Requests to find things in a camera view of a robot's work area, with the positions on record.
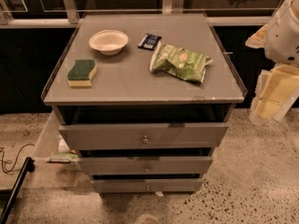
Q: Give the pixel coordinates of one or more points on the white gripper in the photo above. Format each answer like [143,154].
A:
[284,36]

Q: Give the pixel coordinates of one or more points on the grey drawer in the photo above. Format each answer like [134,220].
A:
[145,165]
[148,185]
[137,136]

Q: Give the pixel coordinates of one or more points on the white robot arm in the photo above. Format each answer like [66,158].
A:
[280,36]

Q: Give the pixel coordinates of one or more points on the grey top drawer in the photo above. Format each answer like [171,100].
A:
[137,136]

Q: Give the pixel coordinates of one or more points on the grey drawer cabinet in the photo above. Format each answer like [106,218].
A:
[124,91]

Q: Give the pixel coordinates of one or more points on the grey bottom drawer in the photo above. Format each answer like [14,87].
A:
[148,185]

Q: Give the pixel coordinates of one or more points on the green chip bag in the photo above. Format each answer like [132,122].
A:
[179,62]

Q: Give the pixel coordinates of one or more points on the metal window railing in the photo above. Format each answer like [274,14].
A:
[71,13]

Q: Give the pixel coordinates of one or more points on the dark blue snack packet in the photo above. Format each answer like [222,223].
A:
[149,41]

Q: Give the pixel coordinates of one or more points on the white paper bowl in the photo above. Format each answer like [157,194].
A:
[109,42]

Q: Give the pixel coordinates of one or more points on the green yellow sponge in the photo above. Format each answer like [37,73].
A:
[81,74]

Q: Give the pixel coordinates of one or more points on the black metal stand leg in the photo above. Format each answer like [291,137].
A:
[9,196]

